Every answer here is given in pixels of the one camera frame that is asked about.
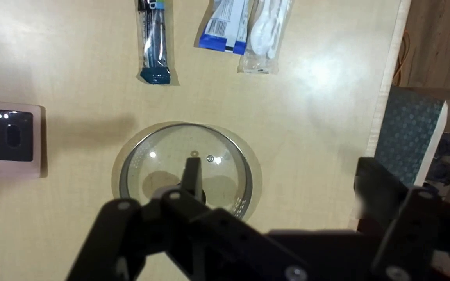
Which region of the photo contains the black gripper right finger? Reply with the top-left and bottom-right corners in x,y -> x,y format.
355,158 -> 450,281

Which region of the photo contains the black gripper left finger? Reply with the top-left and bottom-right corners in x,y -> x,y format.
66,168 -> 310,281

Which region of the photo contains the glass pot lid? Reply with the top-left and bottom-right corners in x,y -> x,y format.
116,122 -> 258,219

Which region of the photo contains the blue sachet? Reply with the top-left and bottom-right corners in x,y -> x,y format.
197,0 -> 250,55

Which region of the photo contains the white plastic-wrapped object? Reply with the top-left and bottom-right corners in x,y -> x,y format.
239,0 -> 292,74

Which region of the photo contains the dark blue snack bar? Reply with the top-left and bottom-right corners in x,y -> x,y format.
136,0 -> 171,85

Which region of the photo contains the pink square device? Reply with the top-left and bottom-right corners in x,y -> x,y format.
0,102 -> 44,178

